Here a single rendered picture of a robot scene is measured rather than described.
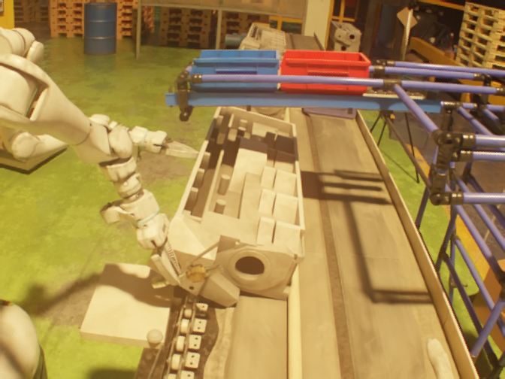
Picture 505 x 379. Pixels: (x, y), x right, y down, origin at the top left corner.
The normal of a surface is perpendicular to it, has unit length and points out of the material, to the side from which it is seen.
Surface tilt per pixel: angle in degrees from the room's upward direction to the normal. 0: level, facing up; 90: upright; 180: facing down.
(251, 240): 10
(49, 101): 87
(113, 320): 0
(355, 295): 0
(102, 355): 0
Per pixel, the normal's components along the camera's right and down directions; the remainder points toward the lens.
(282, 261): -0.07, 0.44
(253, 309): 0.09, -0.89
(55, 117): 0.85, 0.42
